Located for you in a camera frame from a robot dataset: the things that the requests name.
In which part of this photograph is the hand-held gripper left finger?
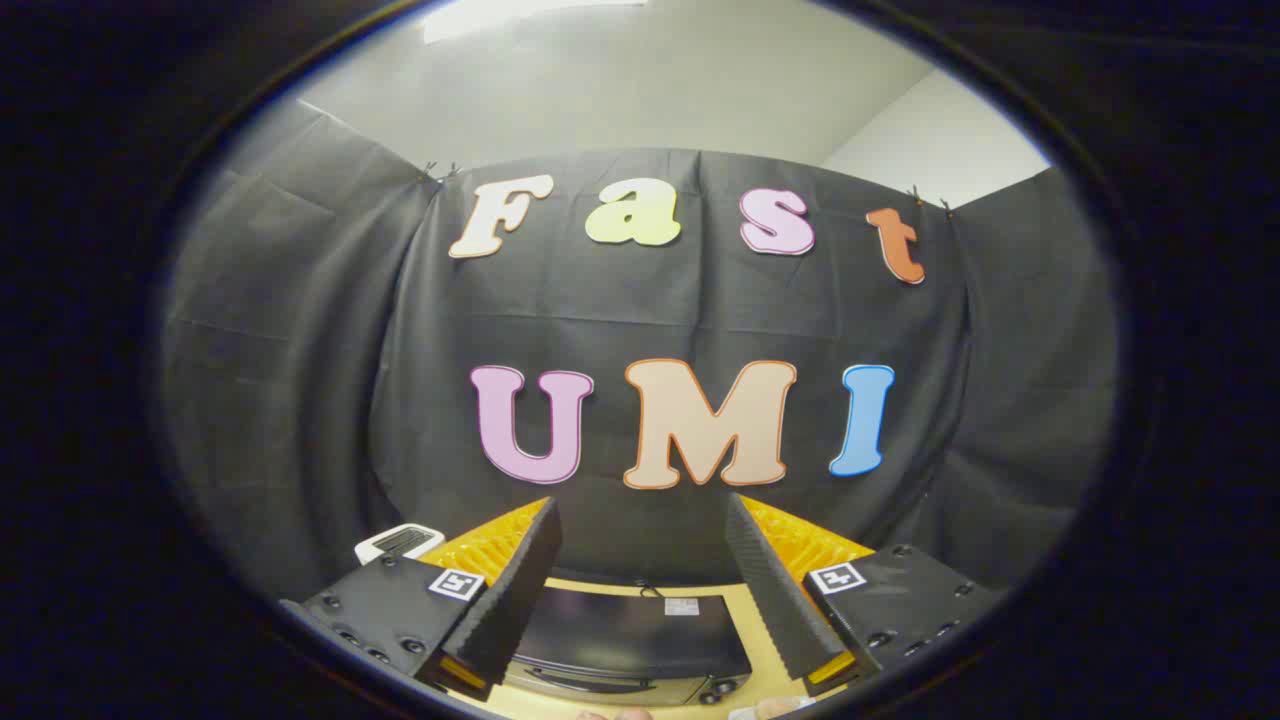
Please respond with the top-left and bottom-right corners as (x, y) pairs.
(278, 497), (563, 701)

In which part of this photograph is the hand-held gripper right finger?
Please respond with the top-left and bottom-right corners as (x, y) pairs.
(724, 492), (1003, 699)

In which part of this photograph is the white bread toaster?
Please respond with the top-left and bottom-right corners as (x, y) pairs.
(355, 523), (445, 566)

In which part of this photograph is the black toaster oven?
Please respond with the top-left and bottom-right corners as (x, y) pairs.
(505, 583), (753, 707)

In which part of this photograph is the ceiling light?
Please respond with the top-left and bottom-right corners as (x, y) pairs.
(423, 0), (649, 44)

